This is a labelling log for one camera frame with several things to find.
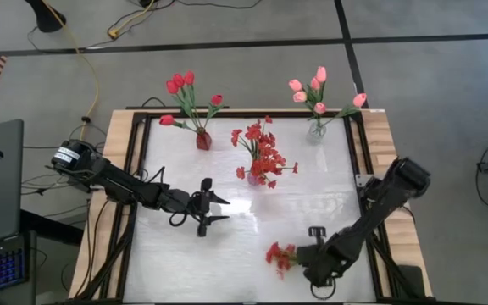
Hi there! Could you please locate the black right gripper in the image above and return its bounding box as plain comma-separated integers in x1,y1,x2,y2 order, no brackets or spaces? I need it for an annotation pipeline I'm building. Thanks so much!
297,226,353,288

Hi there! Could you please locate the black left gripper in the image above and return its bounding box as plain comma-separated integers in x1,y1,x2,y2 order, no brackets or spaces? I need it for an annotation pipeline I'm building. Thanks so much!
171,177,230,238

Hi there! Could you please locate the red artificial flower bunch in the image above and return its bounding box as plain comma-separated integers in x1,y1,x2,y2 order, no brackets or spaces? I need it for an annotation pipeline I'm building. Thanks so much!
264,241,300,280
230,115,277,170
235,146,300,191

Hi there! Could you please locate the pink artificial tulip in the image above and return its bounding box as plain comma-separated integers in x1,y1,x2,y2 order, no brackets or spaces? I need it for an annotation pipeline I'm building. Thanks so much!
314,66,328,126
292,91,319,126
309,76,322,126
313,102,327,128
316,92,368,129
288,79,317,124

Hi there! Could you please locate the red glass vase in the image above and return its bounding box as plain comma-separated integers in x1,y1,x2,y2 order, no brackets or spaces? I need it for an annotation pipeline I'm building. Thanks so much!
196,129,213,152

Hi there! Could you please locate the clear glass vase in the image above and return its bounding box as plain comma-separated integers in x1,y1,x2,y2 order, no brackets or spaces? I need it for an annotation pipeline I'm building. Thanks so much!
306,120,328,146

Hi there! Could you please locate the black flat phone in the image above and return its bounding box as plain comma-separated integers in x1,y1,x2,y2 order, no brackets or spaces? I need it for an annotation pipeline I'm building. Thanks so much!
395,263,434,300

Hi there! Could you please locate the black side desk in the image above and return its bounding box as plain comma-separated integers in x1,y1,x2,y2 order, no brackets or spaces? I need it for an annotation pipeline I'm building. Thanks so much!
18,208,85,305

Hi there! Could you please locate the black chair base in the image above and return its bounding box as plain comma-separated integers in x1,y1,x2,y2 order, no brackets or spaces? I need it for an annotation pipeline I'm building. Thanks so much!
23,0,68,34

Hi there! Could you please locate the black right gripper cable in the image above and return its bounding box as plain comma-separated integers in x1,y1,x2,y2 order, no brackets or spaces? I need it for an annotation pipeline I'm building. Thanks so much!
309,277,337,301

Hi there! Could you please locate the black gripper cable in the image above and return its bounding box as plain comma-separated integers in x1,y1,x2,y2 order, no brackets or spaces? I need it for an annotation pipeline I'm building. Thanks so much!
169,210,191,228
309,277,337,301

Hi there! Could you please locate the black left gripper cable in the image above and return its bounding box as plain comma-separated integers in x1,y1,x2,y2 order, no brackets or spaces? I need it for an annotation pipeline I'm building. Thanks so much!
169,210,191,228

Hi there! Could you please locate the black camera mounting bar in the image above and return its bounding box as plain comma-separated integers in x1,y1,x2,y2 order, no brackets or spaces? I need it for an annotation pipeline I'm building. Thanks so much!
125,101,230,112

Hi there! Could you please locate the long yellow cable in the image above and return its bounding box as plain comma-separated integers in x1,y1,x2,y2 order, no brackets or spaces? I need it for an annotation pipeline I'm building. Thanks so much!
42,0,101,144

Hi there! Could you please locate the yellow cable with plug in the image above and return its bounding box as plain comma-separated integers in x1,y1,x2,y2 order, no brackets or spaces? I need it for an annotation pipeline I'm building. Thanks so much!
107,0,157,40

